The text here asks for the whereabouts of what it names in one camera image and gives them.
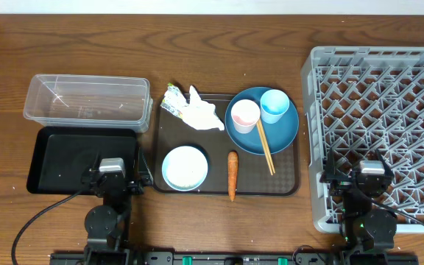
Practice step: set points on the brown serving tray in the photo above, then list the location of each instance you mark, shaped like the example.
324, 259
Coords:
253, 178

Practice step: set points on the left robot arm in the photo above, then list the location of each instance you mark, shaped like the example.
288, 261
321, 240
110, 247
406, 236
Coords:
108, 224

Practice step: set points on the grey dishwasher rack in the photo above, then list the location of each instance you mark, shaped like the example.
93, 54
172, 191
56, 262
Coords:
359, 99

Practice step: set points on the orange carrot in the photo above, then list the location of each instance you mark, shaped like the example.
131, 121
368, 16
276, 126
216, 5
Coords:
232, 170

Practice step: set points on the pink white cup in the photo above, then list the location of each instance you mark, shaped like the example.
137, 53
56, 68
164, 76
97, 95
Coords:
245, 113

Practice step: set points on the light blue cup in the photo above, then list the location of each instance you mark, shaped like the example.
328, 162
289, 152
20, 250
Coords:
273, 103

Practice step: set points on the dark blue plate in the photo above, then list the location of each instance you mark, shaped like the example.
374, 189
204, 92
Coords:
279, 135

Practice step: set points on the light blue bowl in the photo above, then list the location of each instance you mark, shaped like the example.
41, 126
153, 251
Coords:
184, 168

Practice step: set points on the foil snack wrapper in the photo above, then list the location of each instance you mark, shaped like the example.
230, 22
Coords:
174, 101

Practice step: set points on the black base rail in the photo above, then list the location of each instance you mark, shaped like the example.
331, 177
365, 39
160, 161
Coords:
169, 258

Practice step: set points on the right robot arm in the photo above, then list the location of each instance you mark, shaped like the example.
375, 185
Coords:
368, 231

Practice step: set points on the black waste tray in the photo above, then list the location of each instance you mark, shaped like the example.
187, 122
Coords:
62, 154

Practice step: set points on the wooden chopstick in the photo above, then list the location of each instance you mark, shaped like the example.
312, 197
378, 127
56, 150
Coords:
268, 145
264, 146

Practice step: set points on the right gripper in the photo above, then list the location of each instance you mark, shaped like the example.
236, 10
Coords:
341, 182

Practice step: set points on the clear plastic bin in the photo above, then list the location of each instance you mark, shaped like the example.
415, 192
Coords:
67, 100

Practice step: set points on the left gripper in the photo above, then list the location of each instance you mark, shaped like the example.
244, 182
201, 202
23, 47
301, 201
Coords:
90, 178

